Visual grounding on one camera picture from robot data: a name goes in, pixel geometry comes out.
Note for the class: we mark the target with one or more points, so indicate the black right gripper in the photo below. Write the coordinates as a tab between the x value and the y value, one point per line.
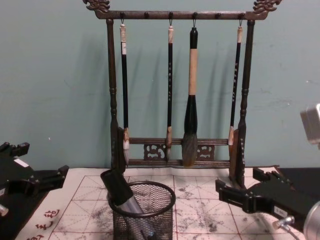
287	200

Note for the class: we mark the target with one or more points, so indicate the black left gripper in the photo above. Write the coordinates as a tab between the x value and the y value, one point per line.
12	172

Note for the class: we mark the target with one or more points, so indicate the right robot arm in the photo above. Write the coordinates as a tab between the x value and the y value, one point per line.
312	125

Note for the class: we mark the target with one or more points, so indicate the white calligraphy mat, red grid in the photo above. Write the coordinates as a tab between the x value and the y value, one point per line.
200	212

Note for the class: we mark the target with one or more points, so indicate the grey brush with black cap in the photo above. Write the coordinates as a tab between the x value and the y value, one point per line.
117	187

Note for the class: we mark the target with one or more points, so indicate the thin black brush, pale cap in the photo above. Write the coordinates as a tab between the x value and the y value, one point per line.
235	87
170	87

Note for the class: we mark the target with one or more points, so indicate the dark wooden brush rack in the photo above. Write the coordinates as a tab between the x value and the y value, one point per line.
246	75

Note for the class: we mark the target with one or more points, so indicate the thin black brush, white label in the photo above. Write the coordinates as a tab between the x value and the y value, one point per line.
124	87

